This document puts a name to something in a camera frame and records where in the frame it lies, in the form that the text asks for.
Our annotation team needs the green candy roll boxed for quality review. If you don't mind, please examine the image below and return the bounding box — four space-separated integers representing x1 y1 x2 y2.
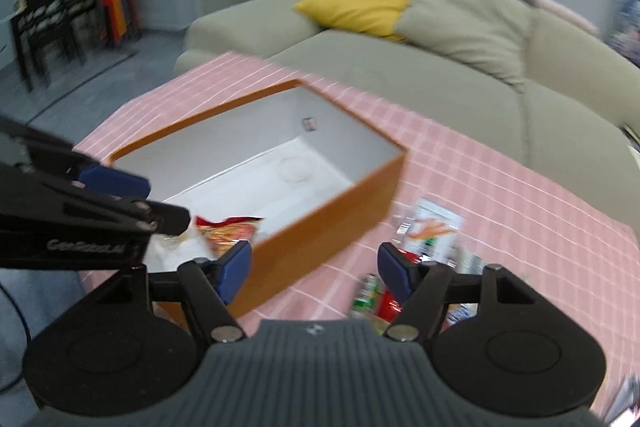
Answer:
349 273 382 319

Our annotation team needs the red snack bag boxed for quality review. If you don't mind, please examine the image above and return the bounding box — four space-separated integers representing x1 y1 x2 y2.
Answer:
372 250 426 324

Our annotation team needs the orange red chip bag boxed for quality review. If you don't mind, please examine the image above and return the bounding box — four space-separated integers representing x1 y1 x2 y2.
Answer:
194 216 262 258

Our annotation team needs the white breadstick snack packet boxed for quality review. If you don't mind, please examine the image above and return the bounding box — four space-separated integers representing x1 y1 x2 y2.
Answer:
397 198 464 265

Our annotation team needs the white beige snack bag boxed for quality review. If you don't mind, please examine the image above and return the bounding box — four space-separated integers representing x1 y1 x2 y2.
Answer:
442 245 486 331

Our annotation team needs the pink checkered tablecloth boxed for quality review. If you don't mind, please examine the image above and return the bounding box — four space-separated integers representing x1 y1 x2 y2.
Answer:
79 53 639 397

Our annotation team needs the orange cardboard box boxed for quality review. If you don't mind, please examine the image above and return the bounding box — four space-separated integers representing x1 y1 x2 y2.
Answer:
107 80 407 316

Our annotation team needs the dark chair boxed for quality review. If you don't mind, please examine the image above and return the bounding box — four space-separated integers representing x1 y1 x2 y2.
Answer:
10 0 85 93

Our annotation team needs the beige sofa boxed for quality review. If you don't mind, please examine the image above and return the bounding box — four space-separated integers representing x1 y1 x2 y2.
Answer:
176 0 639 227

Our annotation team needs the beige cushion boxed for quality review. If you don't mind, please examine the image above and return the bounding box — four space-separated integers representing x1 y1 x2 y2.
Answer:
394 0 534 86

